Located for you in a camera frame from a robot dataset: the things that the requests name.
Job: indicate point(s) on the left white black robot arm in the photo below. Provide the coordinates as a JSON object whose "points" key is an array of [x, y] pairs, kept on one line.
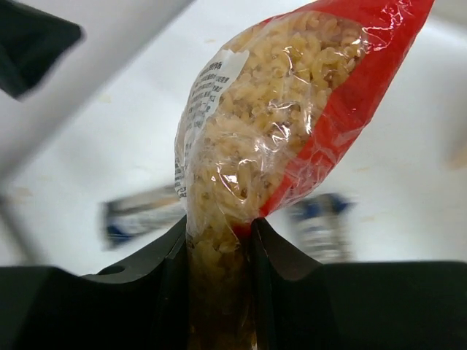
{"points": [[114, 31]]}

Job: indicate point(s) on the red clear pasta bag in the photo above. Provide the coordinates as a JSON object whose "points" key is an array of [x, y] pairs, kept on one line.
{"points": [[267, 119]]}

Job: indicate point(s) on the blue spaghetti packet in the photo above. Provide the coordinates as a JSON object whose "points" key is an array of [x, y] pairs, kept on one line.
{"points": [[129, 217], [320, 228]]}

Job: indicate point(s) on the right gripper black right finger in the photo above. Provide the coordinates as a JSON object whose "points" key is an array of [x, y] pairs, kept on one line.
{"points": [[303, 304]]}

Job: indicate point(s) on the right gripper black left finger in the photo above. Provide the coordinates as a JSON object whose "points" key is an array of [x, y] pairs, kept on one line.
{"points": [[139, 302]]}

